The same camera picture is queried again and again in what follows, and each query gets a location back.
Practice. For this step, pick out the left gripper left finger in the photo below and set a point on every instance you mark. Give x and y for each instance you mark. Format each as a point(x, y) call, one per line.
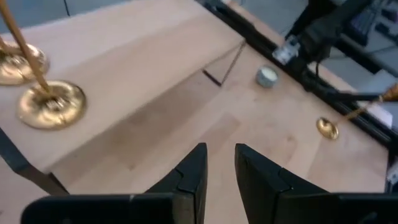
point(186, 186)

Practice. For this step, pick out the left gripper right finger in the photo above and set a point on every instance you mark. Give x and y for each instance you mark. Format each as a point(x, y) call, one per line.
point(261, 193)

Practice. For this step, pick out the candle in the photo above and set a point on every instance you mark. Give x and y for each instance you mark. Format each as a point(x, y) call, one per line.
point(266, 77)

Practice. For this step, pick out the tall gold candlestick holder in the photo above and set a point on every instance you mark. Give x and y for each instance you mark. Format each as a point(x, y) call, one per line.
point(15, 70)

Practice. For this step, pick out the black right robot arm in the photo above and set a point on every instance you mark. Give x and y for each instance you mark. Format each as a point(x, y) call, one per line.
point(320, 28)

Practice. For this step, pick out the wooden shelf riser black legs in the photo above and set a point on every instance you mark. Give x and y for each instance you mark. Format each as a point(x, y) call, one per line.
point(124, 62)

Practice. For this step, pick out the white box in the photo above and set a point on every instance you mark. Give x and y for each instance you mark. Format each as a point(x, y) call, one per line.
point(379, 115)

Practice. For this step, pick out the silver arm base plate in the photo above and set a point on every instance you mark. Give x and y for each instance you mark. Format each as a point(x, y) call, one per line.
point(286, 53)

